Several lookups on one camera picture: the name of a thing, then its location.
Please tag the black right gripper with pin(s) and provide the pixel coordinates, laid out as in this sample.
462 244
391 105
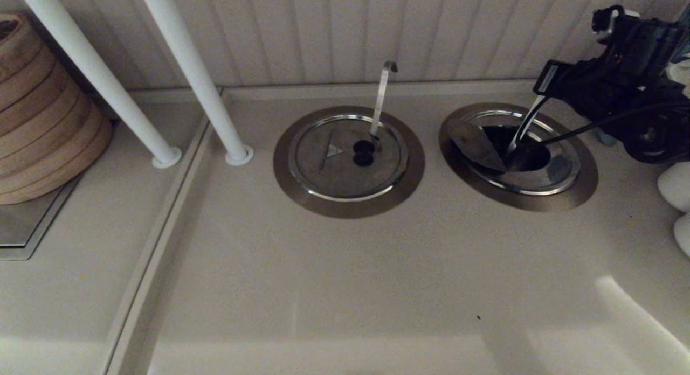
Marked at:
585 81

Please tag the steel lid with black knob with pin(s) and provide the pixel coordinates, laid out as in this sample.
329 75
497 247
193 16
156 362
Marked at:
474 143
329 175

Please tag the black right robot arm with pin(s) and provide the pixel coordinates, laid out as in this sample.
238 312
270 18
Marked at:
652 132

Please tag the blue plastic spoon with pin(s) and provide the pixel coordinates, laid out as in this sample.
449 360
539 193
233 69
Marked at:
606 139

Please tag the white paper napkin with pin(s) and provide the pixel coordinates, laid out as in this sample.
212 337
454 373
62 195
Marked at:
680 72

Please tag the white metal pole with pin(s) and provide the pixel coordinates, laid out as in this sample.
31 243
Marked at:
197 73
92 68

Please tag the beige counter divider strip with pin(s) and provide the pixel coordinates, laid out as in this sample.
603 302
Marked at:
163 245

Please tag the bamboo steamer stack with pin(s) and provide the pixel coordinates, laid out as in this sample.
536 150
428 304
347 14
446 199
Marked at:
43 122

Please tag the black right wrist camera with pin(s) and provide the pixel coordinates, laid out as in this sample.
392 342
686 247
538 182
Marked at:
641 46

